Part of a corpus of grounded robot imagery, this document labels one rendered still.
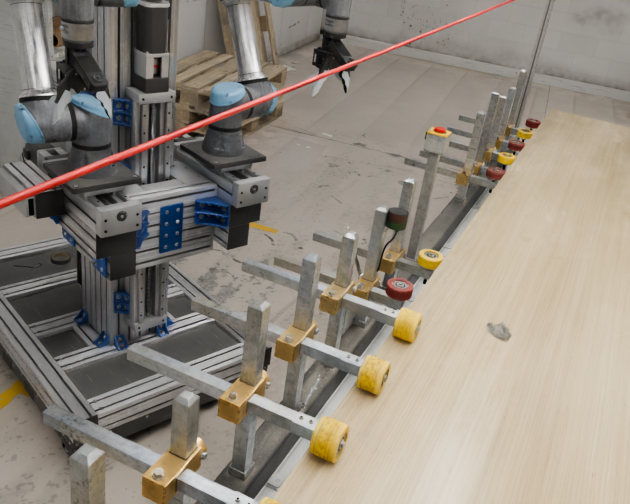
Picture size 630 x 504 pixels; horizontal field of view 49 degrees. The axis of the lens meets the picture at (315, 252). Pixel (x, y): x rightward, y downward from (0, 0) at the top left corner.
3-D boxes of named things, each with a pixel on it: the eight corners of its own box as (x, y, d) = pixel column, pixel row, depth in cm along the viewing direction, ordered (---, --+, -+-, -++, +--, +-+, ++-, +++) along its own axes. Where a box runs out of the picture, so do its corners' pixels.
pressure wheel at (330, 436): (318, 416, 138) (329, 413, 146) (304, 455, 138) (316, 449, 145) (345, 428, 136) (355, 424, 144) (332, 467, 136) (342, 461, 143)
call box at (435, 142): (422, 152, 244) (427, 130, 240) (428, 147, 249) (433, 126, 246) (441, 157, 241) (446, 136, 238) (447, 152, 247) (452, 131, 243)
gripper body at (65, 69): (85, 83, 178) (84, 34, 172) (100, 92, 172) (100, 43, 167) (55, 85, 173) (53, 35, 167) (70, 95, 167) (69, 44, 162)
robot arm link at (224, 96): (200, 120, 244) (203, 82, 238) (229, 115, 254) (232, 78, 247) (223, 130, 238) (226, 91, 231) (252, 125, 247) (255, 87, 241)
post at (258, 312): (229, 476, 162) (247, 302, 140) (237, 467, 165) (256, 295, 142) (243, 483, 161) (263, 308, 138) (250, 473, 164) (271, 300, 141)
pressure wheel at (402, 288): (376, 316, 211) (383, 284, 205) (386, 305, 217) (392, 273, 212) (401, 325, 208) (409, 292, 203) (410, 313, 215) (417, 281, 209)
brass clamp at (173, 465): (138, 494, 125) (138, 474, 122) (182, 448, 136) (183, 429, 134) (167, 509, 123) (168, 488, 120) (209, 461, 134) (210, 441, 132)
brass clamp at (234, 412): (214, 415, 145) (216, 396, 143) (247, 381, 157) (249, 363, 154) (240, 426, 143) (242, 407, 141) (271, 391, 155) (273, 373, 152)
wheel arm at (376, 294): (272, 267, 223) (274, 255, 221) (277, 263, 226) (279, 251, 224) (399, 312, 209) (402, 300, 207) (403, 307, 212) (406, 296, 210)
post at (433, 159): (403, 262, 265) (427, 150, 244) (407, 257, 269) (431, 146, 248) (414, 266, 263) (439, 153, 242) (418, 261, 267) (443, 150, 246)
